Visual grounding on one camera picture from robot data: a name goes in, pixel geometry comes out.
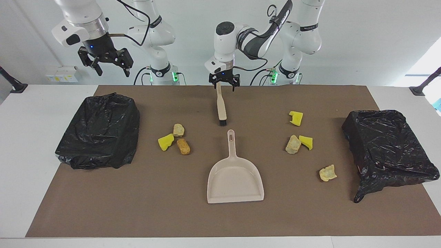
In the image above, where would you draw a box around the brown cork-like chunk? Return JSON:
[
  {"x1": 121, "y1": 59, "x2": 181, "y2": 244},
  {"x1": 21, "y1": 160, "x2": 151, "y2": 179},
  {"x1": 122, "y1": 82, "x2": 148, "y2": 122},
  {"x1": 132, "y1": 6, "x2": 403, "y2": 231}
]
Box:
[{"x1": 176, "y1": 138, "x2": 191, "y2": 155}]

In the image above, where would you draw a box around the black base cable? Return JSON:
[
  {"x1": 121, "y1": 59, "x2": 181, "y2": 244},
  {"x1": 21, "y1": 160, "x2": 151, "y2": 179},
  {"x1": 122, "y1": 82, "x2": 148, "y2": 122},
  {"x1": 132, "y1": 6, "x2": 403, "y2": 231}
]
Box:
[
  {"x1": 250, "y1": 67, "x2": 276, "y2": 85},
  {"x1": 134, "y1": 66, "x2": 152, "y2": 85}
]

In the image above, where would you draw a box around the beige brush with black bristles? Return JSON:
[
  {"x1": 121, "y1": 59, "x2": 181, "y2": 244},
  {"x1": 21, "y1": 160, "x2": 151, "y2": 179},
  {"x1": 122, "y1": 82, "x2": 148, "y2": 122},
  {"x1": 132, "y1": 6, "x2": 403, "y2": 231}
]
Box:
[{"x1": 215, "y1": 82, "x2": 228, "y2": 126}]

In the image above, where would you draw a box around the black left base cable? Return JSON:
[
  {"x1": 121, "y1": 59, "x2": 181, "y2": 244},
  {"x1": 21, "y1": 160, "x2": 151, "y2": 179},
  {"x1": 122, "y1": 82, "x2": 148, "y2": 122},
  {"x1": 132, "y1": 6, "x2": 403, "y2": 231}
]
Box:
[{"x1": 250, "y1": 67, "x2": 276, "y2": 85}]

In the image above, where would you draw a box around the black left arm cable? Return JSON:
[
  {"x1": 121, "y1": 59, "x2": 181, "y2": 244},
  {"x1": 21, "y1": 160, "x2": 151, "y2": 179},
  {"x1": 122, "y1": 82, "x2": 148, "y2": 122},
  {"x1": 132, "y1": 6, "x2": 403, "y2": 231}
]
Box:
[{"x1": 234, "y1": 3, "x2": 279, "y2": 72}]

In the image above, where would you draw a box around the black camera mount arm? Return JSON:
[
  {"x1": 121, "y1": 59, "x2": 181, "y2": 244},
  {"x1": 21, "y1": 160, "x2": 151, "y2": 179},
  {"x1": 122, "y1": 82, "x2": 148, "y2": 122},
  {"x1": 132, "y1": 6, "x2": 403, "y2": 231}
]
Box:
[
  {"x1": 409, "y1": 67, "x2": 441, "y2": 96},
  {"x1": 0, "y1": 65, "x2": 28, "y2": 94}
]

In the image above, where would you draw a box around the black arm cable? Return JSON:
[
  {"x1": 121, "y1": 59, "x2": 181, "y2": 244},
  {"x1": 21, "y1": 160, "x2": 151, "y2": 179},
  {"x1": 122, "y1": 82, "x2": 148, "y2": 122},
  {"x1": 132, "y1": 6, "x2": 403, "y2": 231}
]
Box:
[
  {"x1": 234, "y1": 3, "x2": 279, "y2": 72},
  {"x1": 109, "y1": 0, "x2": 152, "y2": 47}
]

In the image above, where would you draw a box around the black right base cable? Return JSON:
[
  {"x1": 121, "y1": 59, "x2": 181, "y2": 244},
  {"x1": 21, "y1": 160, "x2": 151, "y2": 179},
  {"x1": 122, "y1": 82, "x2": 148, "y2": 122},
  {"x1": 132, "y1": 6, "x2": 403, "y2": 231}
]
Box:
[{"x1": 134, "y1": 66, "x2": 152, "y2": 85}]

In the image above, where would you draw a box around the white wall socket strip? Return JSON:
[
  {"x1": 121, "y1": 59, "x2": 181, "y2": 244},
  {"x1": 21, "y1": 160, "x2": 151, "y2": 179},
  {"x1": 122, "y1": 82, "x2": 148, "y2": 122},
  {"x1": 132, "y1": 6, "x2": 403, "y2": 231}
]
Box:
[{"x1": 46, "y1": 65, "x2": 79, "y2": 83}]

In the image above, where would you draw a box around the yellow sponge wedge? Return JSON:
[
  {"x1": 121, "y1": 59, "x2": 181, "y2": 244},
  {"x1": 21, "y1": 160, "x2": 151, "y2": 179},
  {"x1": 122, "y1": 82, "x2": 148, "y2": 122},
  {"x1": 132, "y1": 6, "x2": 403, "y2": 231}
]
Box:
[{"x1": 299, "y1": 135, "x2": 314, "y2": 151}]

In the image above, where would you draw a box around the beige plastic dustpan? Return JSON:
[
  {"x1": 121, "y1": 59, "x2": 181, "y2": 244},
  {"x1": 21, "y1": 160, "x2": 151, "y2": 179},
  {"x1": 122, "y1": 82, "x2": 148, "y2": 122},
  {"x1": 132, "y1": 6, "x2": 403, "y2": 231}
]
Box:
[{"x1": 207, "y1": 130, "x2": 265, "y2": 204}]

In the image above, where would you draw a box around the black bag lined bin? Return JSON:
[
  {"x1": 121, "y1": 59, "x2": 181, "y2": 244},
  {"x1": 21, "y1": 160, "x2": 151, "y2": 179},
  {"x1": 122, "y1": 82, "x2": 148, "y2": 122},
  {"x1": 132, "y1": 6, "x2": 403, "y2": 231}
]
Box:
[
  {"x1": 342, "y1": 110, "x2": 440, "y2": 204},
  {"x1": 55, "y1": 92, "x2": 141, "y2": 169}
]

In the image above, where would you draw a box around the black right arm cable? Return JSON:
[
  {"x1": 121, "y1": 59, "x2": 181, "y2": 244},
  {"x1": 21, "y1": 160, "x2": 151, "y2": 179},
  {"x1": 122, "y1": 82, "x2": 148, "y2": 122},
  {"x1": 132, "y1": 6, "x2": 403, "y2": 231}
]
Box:
[{"x1": 109, "y1": 0, "x2": 152, "y2": 47}]

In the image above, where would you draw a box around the yellow notched sponge piece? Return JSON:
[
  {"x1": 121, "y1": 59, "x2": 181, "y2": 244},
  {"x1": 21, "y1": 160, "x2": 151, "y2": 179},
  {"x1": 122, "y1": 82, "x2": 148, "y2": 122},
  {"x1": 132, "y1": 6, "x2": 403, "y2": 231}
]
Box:
[{"x1": 289, "y1": 111, "x2": 304, "y2": 127}]

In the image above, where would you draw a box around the yellow sponge chunk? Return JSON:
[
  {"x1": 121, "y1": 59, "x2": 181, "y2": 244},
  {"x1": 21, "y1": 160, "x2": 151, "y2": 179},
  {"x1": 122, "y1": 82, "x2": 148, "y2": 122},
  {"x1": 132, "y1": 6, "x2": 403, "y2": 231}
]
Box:
[{"x1": 158, "y1": 134, "x2": 175, "y2": 151}]

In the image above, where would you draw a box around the brown paper table mat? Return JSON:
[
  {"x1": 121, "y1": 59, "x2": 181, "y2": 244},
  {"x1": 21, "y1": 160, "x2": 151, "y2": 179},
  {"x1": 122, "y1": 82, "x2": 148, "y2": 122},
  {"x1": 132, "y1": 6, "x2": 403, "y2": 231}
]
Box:
[{"x1": 25, "y1": 85, "x2": 441, "y2": 238}]

